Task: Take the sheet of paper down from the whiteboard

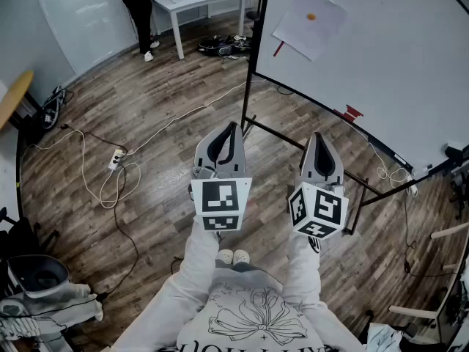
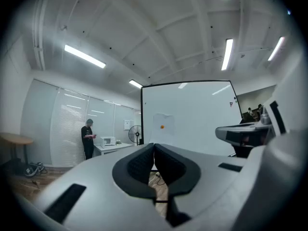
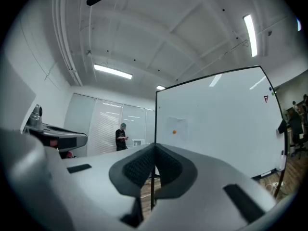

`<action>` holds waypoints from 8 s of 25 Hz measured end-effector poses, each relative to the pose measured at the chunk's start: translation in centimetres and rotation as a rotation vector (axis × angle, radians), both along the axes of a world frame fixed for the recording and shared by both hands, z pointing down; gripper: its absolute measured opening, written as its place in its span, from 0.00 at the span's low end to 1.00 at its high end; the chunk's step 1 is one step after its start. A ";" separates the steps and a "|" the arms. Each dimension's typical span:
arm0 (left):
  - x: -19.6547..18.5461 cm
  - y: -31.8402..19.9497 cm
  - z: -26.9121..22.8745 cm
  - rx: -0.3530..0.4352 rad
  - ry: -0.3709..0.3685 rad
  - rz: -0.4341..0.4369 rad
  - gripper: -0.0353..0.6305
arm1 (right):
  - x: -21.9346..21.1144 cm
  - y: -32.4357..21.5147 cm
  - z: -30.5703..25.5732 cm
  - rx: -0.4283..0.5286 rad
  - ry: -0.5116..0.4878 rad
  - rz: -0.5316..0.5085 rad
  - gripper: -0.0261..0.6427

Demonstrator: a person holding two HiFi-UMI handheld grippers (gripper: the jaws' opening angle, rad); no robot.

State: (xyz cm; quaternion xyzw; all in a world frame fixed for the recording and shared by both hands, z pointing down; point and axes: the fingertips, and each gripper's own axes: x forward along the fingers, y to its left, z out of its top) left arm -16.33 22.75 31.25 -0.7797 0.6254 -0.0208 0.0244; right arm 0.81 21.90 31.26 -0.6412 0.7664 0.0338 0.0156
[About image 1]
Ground person's left forearm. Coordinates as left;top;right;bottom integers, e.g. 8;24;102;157
108;216;221;352

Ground yellow round table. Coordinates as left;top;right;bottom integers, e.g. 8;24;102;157
0;69;35;132

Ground large white whiteboard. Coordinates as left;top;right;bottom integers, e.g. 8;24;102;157
254;0;469;180

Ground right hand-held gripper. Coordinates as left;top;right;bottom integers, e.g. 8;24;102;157
287;132;350;241

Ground long black cable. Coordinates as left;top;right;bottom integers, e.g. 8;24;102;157
60;122;141;302

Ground person's right forearm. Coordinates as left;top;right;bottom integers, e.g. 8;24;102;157
282;232;364;352

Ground black bag with gear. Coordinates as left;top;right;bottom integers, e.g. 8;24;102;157
197;33;254;61

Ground person's flower print shirt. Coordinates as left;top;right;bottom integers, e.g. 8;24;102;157
174;274;328;352

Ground white crumpled cloth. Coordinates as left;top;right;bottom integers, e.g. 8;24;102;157
0;282;105;344

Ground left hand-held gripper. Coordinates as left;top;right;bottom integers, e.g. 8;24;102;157
190;122;254;232

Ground thin black cable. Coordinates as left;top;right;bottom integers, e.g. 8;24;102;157
402;196;461;279

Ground cream looped cable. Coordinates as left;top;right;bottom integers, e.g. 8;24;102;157
28;128;142;210

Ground red clip on whiteboard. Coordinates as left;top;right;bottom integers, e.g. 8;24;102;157
333;104;364;122

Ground grey round bin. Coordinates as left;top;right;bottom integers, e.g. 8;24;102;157
6;254;71;300

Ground thin white cable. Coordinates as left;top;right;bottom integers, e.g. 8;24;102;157
342;119;413;190

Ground person's grey trousers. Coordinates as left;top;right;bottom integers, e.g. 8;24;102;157
213;260;280;289

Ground white sheet of paper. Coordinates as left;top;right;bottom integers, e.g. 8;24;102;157
272;0;348;62

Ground black office chair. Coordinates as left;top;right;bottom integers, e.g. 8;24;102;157
0;206;60;262

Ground small white power strip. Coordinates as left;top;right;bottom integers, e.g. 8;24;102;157
405;174;419;199

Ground long white cable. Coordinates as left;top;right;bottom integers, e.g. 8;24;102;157
123;77;267;157

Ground black whiteboard stand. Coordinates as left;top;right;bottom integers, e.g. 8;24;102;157
240;0;385;236

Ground light wooden chair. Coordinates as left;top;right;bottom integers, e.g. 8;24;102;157
387;221;469;348

